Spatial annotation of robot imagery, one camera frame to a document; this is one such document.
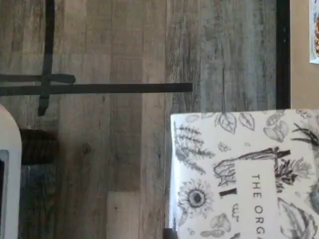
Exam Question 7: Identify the short grey floor tape strip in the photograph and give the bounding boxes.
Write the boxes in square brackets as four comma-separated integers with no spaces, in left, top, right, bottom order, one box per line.
[0,73,76,86]

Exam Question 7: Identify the tan shelf board with boxes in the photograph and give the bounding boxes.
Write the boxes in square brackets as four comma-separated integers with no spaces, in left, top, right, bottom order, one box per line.
[290,0,319,111]

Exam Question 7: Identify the white tea box yellow strip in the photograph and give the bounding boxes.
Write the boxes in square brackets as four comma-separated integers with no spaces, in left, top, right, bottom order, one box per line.
[170,109,319,239]

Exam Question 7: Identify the purely elizabeth yellow label box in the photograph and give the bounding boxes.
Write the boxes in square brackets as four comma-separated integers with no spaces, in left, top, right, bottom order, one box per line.
[309,0,319,63]

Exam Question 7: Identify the robot base plate rounded corners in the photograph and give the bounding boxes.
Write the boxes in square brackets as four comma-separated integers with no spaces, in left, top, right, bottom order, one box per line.
[0,103,22,239]

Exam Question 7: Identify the long black floor tape strip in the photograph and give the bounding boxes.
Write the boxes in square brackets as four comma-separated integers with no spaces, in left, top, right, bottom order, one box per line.
[0,83,193,95]

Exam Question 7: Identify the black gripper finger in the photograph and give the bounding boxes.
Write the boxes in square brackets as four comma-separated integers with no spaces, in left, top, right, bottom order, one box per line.
[161,227,178,239]

